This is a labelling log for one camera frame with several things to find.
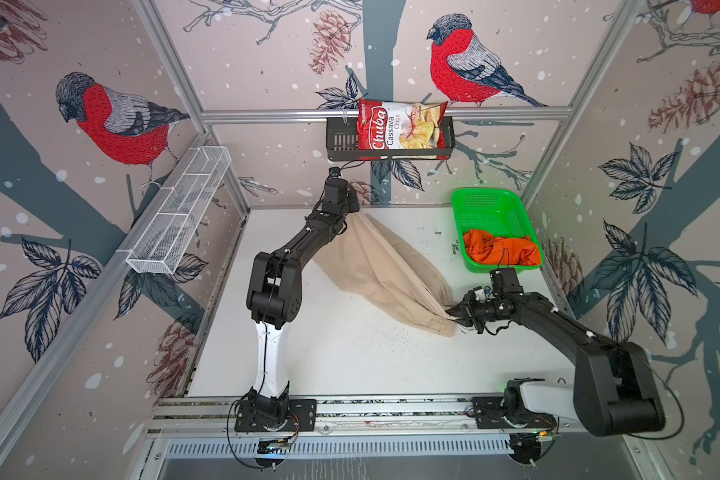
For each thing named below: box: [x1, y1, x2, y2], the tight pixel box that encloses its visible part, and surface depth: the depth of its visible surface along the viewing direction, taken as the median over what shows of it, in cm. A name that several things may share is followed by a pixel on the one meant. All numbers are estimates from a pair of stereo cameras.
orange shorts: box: [463, 229, 541, 266], surface depth 96 cm
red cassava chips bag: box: [357, 99, 448, 160], surface depth 90 cm
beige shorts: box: [313, 210, 458, 337], surface depth 96 cm
